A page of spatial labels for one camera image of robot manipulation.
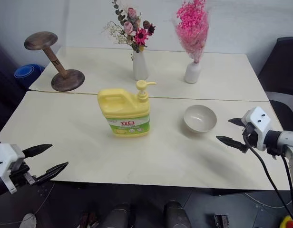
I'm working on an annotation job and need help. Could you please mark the small black metal block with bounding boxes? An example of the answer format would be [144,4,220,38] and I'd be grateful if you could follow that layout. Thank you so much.
[214,213,231,228]

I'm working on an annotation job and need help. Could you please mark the tall white ceramic vase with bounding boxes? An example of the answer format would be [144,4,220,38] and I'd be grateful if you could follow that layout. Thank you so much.
[132,50,149,81]

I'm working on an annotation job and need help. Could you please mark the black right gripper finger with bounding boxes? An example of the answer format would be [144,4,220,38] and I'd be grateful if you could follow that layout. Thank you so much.
[215,135,249,154]
[228,117,245,127]

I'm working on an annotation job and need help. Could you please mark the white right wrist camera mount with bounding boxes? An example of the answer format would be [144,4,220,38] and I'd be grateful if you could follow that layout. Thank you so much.
[241,106,272,152]

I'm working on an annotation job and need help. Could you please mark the pink dried flower bunch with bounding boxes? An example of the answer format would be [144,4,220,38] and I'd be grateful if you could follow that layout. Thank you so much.
[164,0,213,64]

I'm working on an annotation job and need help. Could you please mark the mixed dried flower bouquet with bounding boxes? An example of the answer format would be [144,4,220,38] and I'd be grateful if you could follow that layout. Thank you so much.
[103,0,156,63]

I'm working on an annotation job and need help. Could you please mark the dark rounded shape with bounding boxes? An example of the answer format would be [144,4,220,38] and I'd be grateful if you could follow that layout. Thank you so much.
[163,200,193,228]
[105,202,131,228]

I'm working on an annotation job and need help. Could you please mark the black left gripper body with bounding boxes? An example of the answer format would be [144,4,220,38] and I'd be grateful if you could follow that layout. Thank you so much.
[9,145,38,189]

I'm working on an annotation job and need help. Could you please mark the short white ceramic vase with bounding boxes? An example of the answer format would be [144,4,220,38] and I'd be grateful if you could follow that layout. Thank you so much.
[184,61,201,84]

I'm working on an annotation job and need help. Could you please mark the blue stacked plastic basins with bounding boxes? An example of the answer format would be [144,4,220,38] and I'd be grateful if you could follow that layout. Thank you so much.
[14,64,46,80]

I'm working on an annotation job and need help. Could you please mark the dark reddish floor object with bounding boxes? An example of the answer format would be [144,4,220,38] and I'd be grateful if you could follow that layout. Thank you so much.
[80,210,100,228]

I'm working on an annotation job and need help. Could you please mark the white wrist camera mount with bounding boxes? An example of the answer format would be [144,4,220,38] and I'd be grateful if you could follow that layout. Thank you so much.
[241,106,272,152]
[0,143,18,195]

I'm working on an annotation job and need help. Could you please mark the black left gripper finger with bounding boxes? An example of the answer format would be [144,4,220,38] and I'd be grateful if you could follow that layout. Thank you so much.
[35,161,69,185]
[21,143,53,159]

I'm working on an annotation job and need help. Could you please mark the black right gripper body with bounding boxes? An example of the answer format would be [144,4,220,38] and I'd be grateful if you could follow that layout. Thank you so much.
[242,122,259,150]

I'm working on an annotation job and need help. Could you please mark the black office chair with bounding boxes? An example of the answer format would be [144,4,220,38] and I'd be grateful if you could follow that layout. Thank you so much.
[257,37,293,133]

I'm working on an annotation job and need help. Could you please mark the beige round bowl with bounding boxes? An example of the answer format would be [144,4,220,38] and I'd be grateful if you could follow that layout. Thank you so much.
[183,104,217,134]

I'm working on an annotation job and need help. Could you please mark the white round disc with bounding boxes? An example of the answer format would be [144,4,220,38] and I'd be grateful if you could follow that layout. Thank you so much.
[22,213,38,228]

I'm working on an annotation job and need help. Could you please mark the dark wooden hat stand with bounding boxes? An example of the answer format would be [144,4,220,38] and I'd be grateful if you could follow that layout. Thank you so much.
[24,31,86,92]

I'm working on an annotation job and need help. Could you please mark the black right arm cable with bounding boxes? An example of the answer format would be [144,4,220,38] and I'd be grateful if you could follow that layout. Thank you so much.
[243,123,293,225]

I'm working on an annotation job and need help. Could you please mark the red yellow emergency stop button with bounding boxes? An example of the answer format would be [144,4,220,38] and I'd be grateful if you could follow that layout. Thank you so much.
[279,215,293,228]

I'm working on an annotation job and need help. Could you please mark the yellow dish soap pump bottle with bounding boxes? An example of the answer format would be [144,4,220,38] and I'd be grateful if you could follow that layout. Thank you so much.
[97,80,157,138]

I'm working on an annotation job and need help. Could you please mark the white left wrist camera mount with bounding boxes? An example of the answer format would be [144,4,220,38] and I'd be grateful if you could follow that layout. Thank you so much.
[0,143,18,195]

